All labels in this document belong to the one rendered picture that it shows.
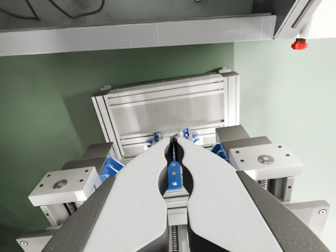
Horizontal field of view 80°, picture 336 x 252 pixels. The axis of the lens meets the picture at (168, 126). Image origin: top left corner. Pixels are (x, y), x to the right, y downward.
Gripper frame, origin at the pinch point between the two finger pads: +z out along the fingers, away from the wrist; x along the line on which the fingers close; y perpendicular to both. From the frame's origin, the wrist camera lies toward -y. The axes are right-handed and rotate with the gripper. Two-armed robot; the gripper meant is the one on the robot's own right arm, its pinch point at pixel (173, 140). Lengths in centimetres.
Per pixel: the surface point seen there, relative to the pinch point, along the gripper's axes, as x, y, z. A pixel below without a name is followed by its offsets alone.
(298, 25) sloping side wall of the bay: 21.8, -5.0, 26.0
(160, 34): -1.3, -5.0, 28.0
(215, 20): 8.4, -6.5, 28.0
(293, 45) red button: 31, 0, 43
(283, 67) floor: 75, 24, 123
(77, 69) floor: -60, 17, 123
